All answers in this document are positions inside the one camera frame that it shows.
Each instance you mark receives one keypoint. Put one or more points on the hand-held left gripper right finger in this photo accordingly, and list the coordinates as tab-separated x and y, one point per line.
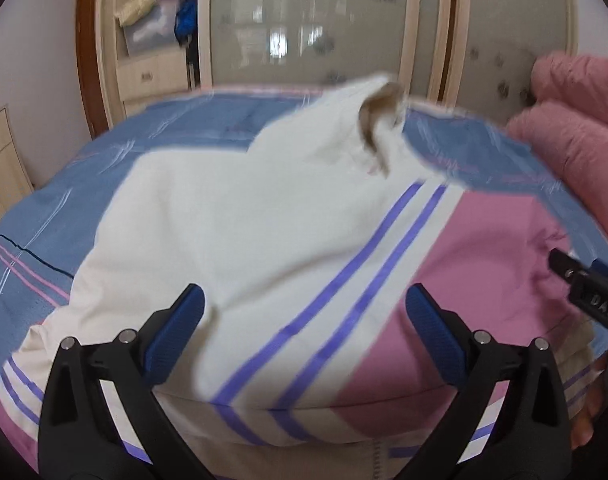
429	315

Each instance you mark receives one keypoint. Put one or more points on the pale yellow cloth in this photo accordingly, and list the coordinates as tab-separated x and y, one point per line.
139	7

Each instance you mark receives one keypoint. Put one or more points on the clear storage box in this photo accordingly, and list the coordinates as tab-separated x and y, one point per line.
149	35

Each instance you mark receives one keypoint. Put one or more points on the beige sliding door wardrobe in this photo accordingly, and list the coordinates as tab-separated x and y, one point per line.
424	20

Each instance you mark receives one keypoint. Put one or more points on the blue cloth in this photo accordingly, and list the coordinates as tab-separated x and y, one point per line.
185	22

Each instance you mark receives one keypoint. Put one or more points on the beige wardrobe drawer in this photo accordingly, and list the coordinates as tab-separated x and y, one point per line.
154	77

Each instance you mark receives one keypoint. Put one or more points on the pink rolled quilt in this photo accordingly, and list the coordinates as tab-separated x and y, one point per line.
574	135

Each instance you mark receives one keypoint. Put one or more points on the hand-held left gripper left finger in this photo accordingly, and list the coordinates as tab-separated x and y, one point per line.
181	310

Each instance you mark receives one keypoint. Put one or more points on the beige side cabinet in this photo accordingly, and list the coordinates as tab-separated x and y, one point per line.
4	170

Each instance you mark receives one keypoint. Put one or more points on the person's right hand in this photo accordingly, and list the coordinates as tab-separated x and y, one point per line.
581	425

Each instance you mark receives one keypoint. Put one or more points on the white garment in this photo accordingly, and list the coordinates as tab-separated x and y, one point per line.
184	125

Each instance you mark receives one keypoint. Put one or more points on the brown door frame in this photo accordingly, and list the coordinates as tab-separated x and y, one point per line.
91	60

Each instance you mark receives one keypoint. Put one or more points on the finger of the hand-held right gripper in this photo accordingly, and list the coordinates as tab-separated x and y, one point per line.
564	264

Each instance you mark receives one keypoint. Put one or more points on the cream and pink hooded jacket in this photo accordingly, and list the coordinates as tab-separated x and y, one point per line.
264	220

